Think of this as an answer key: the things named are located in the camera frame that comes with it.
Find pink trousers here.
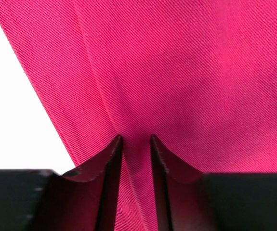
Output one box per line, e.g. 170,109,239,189
0,0,277,231

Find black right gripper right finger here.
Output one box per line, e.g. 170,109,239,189
150,135,277,231

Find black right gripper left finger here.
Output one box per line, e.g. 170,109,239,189
0,136,123,231

